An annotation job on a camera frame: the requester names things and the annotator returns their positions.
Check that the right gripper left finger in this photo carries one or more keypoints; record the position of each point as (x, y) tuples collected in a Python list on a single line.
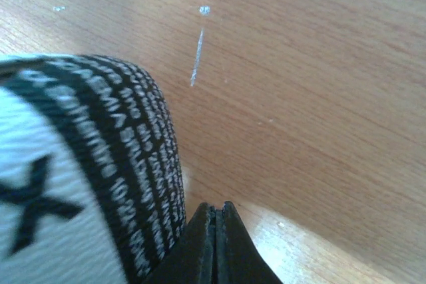
[(192, 259)]

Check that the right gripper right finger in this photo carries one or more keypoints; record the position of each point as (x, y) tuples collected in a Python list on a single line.
[(236, 258)]

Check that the flag pattern sunglasses case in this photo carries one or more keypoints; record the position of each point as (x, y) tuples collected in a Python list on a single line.
[(91, 181)]

